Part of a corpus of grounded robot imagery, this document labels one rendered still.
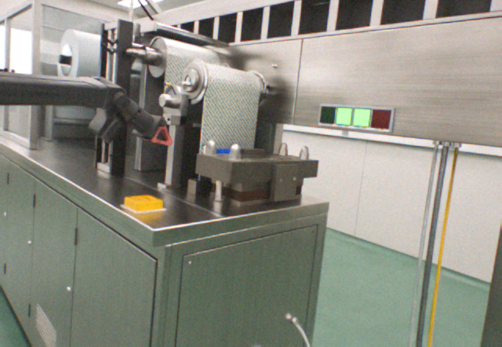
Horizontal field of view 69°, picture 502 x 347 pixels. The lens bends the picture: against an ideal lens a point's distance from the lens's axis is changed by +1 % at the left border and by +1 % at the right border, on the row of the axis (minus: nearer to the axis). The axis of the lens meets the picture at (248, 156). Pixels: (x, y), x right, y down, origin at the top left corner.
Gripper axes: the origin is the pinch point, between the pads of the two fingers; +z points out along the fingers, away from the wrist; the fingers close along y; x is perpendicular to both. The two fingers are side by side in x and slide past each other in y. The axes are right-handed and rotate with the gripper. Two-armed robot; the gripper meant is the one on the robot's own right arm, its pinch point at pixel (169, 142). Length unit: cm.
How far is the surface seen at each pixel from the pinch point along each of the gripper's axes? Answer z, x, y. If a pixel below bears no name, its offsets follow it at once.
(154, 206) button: -2.5, -18.3, 14.0
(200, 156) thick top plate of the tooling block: 7.6, 0.8, 6.4
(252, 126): 24.3, 22.5, 0.9
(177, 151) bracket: 8.7, 0.8, -7.2
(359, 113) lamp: 29, 34, 36
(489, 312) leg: 69, 0, 73
